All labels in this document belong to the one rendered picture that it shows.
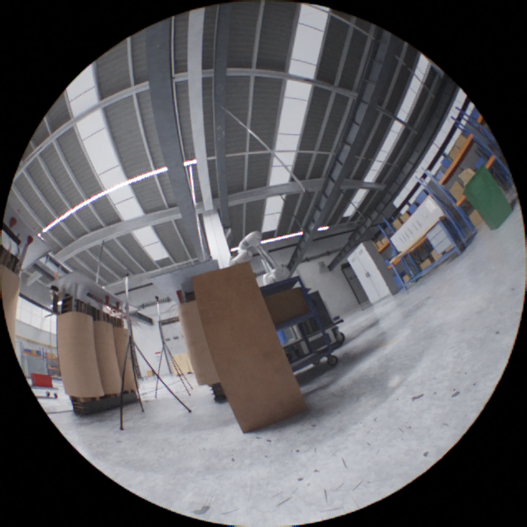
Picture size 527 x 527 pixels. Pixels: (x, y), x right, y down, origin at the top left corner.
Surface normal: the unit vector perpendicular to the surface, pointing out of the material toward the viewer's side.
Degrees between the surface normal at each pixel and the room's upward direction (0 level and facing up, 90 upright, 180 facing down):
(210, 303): 90
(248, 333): 90
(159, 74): 180
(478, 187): 94
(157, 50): 180
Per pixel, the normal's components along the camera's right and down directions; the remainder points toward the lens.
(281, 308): 0.15, -0.49
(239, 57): 0.43, 0.81
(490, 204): -0.83, 0.16
